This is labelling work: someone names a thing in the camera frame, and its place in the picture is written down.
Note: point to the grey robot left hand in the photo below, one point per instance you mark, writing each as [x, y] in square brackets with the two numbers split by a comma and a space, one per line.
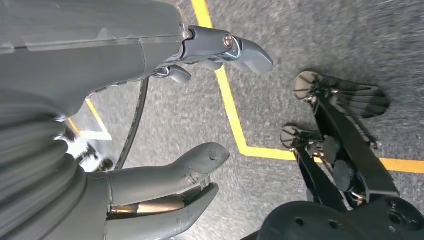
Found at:
[82, 49]

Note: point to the black robot left foot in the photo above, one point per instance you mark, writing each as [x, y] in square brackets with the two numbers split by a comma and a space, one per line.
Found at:
[361, 101]

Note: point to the yellow floor tape line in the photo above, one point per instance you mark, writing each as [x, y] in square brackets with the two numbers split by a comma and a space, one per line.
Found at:
[232, 112]

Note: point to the yellow floor tape mark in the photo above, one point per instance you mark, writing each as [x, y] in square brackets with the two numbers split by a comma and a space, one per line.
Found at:
[96, 116]

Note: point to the black robot right foot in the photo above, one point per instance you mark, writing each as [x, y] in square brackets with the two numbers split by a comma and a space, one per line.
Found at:
[290, 136]

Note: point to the black robot foot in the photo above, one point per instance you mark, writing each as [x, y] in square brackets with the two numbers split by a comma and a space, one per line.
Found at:
[361, 101]
[290, 136]

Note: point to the black robot right leg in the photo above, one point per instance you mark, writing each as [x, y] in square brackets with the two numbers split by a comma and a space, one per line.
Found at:
[318, 185]

